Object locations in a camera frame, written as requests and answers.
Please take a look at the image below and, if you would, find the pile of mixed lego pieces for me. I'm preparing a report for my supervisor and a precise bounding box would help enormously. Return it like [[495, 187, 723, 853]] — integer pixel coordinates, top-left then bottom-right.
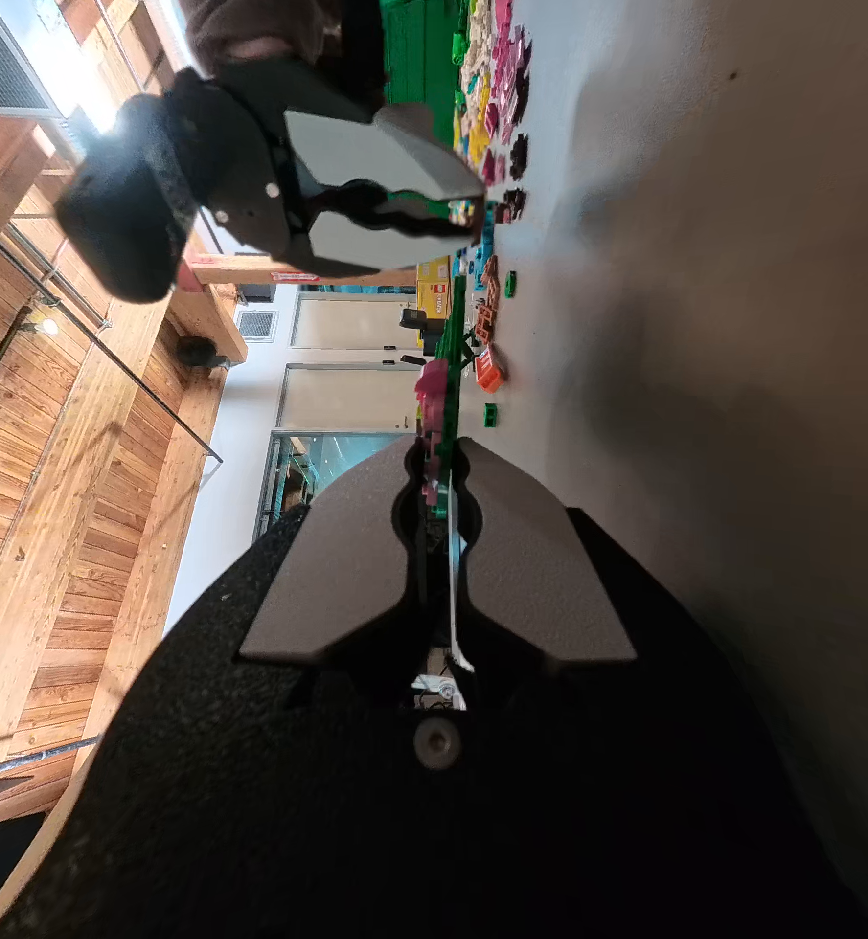
[[450, 0, 536, 228]]

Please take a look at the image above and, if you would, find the thin metal rod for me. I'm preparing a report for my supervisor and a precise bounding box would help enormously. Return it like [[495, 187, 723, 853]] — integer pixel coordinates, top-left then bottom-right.
[[0, 207, 224, 465]]

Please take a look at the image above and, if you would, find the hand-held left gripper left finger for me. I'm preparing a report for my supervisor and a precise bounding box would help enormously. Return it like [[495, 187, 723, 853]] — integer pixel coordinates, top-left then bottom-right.
[[238, 433, 418, 661]]

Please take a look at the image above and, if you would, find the glass office window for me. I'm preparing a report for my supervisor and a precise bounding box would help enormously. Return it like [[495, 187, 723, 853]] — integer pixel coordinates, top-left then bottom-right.
[[256, 431, 414, 540]]

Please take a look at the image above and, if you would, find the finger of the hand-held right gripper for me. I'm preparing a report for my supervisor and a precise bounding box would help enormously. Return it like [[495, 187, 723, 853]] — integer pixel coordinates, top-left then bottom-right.
[[283, 101, 488, 221], [303, 198, 482, 281]]

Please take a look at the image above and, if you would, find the large metal vent grille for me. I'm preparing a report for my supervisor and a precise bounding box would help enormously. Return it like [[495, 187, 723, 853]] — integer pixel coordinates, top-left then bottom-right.
[[0, 0, 64, 118]]

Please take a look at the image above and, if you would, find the green and pink lego assembly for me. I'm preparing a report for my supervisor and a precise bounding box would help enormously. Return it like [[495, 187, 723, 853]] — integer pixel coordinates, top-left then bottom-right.
[[413, 275, 472, 531]]

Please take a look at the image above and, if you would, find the metal pipe with red tape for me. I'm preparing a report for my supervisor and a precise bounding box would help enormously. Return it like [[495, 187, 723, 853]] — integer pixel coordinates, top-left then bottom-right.
[[0, 734, 103, 784]]

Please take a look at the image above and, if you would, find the black round ceiling speaker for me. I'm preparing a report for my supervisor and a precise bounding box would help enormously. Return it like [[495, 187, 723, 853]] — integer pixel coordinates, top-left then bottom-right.
[[176, 335, 231, 370]]

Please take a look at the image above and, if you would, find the orange lego brick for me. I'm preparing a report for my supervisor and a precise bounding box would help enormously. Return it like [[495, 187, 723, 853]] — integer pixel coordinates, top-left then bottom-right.
[[473, 343, 510, 395]]

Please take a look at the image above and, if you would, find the yellow cardboard box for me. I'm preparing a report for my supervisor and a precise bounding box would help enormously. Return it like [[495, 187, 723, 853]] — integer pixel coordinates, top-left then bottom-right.
[[414, 255, 456, 318]]

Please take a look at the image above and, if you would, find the large green lego baseplate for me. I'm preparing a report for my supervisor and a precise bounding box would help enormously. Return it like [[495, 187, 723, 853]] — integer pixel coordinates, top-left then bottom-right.
[[381, 0, 473, 151]]

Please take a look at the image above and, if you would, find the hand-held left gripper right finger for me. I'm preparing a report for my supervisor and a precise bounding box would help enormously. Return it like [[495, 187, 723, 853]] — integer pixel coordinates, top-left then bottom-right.
[[456, 436, 638, 665]]

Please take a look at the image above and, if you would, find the person's right forearm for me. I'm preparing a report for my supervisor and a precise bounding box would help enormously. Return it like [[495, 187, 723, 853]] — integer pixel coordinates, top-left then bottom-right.
[[184, 0, 387, 78]]

